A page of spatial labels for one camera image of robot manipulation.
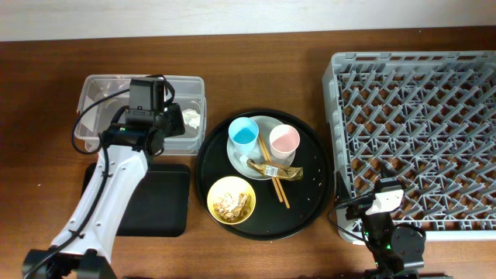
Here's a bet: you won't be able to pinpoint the gold snack wrapper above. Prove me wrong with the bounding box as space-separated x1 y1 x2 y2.
246 159 304 181

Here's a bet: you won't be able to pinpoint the light blue plastic cup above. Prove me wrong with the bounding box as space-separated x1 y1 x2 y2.
228 117 259 154

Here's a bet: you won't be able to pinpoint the nut and rice food scraps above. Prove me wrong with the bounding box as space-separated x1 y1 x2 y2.
213 193 251 223

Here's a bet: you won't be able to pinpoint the yellow bowl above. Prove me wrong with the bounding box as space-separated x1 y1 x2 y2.
206 176 257 226

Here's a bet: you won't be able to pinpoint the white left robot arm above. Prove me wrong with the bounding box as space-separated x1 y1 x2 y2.
22 74 185 278

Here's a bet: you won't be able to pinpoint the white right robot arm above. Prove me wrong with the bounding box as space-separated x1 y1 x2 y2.
336 190 426 279

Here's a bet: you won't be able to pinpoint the clear plastic waste bin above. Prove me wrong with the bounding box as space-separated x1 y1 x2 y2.
74 74 207 156

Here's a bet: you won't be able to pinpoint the grey dishwasher rack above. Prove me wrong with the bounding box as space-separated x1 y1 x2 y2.
322 50 495 241

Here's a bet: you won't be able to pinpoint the crumpled white tissue right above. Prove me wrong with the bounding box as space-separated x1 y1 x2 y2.
182 108 201 129

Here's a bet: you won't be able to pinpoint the wooden chopstick left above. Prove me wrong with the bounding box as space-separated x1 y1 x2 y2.
258 134 283 202

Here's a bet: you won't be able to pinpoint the wooden chopstick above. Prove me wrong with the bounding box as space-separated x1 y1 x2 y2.
258 134 283 202
260 133 291 209

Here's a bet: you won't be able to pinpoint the round black tray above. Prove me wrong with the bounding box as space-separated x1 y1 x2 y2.
195 109 333 240

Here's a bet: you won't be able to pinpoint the pink plastic cup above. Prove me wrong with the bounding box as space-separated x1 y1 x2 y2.
269 124 300 159

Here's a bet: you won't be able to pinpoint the black rectangular tray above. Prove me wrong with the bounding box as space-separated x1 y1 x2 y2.
92 164 190 237

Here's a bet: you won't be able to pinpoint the wooden chopstick right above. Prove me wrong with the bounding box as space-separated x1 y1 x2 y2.
260 133 291 209

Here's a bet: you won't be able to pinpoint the light grey round plate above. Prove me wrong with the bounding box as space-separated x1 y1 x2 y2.
226 115 296 181

